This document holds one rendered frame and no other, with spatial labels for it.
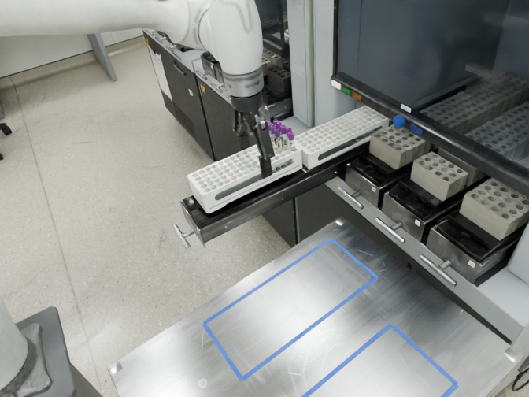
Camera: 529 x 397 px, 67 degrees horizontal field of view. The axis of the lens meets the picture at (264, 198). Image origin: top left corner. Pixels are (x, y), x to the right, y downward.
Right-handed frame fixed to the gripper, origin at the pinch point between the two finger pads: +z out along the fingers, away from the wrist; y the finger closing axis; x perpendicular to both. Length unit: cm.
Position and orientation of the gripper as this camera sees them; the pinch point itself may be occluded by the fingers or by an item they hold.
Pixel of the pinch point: (255, 159)
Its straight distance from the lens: 106.6
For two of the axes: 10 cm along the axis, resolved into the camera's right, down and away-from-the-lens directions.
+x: 8.5, -4.2, 3.3
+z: 1.0, 7.3, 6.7
